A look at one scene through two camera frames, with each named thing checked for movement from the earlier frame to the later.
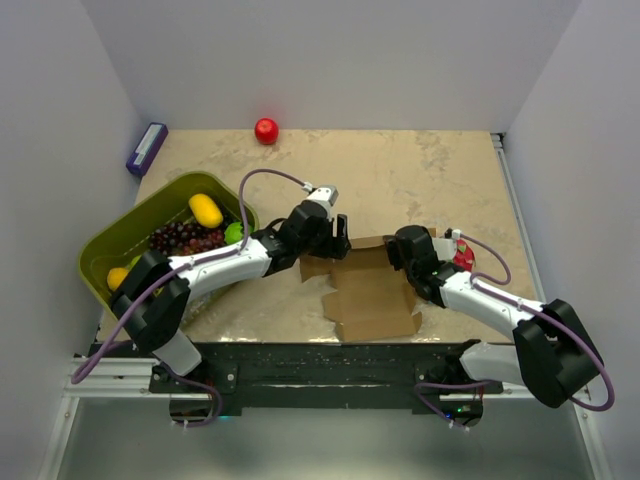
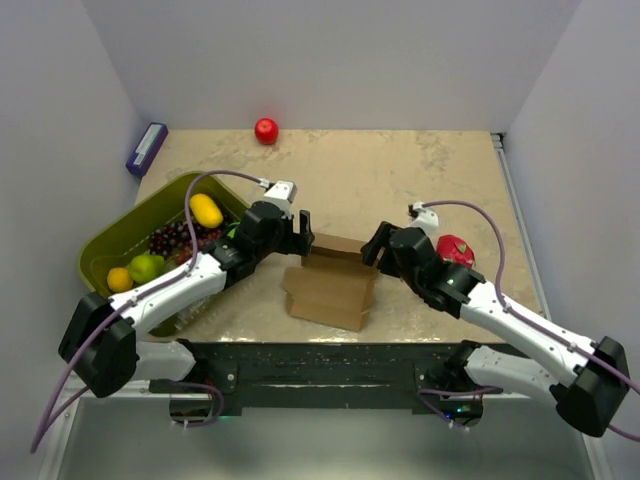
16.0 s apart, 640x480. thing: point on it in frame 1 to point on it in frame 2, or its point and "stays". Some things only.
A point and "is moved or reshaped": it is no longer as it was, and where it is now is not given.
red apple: [266, 130] stays
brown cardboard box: [370, 298] is moved or reshaped
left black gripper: [334, 248] to [296, 243]
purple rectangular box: [147, 147] stays
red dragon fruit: [464, 258] stays
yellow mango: [206, 212] stays
